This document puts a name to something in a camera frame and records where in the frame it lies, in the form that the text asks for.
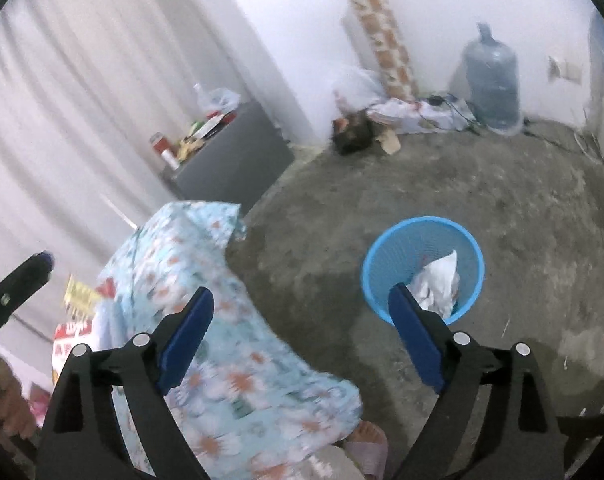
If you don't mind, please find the blue plastic wastebasket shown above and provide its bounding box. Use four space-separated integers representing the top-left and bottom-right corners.
361 216 485 326

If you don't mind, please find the red snack bag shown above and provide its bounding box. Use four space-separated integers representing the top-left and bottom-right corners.
52 280 115 376

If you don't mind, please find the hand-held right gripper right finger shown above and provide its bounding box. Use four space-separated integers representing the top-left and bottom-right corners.
388 283 570 480

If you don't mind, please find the brown cardboard scrap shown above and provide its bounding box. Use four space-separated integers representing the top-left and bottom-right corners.
377 127 401 155

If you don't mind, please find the person's left hand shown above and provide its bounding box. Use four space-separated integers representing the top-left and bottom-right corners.
0 367 38 441

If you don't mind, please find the white curtain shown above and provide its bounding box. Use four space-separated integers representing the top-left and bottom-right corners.
0 0 315 341

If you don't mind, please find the pink slipper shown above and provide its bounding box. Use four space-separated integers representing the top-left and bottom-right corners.
343 437 389 478

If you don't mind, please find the white tissue paper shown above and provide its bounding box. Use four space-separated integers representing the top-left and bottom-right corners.
407 250 460 317

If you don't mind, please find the blue water jug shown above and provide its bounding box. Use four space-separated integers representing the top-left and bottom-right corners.
462 22 522 133

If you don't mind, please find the pile of snack packets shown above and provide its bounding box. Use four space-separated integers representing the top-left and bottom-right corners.
174 110 230 161

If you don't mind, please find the yellow snack packet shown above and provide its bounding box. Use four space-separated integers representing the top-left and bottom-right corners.
64 275 103 318

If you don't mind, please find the white plastic bag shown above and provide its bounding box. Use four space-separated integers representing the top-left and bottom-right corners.
331 65 385 111

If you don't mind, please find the floral blue tablecloth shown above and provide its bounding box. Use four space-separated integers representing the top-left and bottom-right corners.
94 201 363 480

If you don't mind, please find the clear plastic bag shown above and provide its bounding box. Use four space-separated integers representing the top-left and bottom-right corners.
193 82 241 116

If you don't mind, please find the grey cabinet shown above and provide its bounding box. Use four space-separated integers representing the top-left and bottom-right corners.
162 100 295 216

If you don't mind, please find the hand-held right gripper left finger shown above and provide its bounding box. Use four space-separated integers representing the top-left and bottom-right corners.
36 286 215 480

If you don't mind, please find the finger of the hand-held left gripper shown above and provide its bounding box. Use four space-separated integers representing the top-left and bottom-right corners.
0 251 55 346

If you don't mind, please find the person's foot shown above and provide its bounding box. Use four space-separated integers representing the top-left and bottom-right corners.
354 420 387 448

